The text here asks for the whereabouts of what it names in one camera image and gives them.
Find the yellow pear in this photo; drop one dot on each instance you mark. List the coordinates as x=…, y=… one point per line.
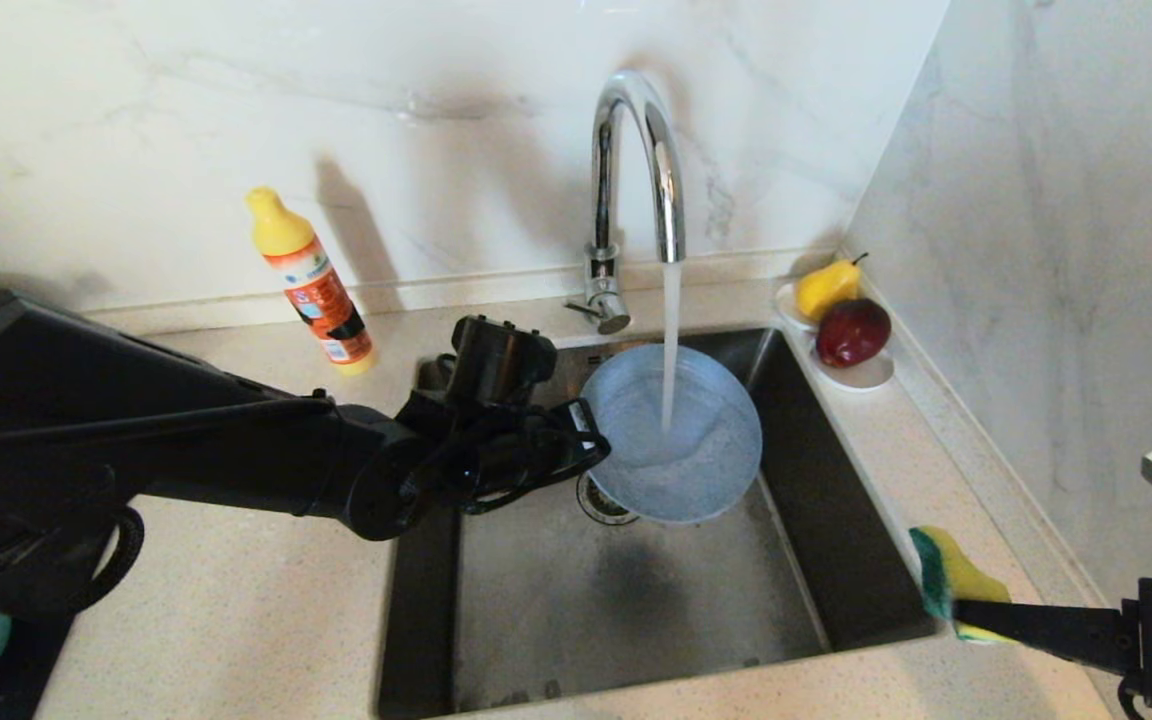
x=826, y=288

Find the white fruit dish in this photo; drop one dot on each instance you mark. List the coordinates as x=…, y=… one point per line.
x=868, y=378

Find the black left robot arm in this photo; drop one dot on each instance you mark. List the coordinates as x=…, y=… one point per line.
x=136, y=430

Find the chrome gooseneck faucet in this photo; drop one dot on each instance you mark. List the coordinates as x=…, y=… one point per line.
x=604, y=180

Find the stainless steel sink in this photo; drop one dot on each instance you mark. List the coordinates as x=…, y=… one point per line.
x=636, y=610

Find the yellow capped dish soap bottle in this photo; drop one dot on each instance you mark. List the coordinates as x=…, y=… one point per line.
x=321, y=295

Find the metal drain strainer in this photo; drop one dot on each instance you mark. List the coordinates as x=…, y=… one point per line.
x=598, y=500

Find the dark red apple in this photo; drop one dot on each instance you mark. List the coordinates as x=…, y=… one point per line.
x=853, y=333

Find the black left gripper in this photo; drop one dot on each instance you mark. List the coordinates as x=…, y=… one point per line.
x=496, y=450

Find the large blue-grey plate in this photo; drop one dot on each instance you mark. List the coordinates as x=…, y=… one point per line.
x=696, y=460

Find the yellow sponge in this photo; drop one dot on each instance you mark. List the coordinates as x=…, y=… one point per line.
x=956, y=575

